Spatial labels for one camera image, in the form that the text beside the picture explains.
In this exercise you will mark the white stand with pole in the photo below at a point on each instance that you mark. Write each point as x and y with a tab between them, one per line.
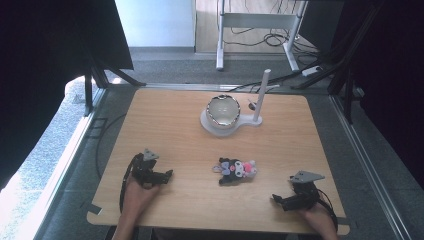
260	96

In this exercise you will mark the black and pink plush toy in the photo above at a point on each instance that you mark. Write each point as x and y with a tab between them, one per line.
236	170

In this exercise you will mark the person's right hand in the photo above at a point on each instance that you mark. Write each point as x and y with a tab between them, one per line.
316	216

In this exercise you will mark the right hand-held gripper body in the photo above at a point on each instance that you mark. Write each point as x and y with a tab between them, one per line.
305	191

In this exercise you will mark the shiny silver bowl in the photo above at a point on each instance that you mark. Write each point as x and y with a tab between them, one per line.
222	111

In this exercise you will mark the white power strip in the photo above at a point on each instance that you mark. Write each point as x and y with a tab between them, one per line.
311	70

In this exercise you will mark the person's left hand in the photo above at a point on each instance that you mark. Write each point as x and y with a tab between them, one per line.
140	196

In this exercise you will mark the white desk frame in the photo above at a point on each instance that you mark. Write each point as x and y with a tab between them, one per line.
256	20

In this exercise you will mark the black curtain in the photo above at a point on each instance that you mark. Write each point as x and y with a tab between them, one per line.
386	83
50	66

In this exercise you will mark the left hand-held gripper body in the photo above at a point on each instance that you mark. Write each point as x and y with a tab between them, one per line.
144	168

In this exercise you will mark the black metal stand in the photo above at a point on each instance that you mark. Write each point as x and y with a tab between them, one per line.
343	66
96	80

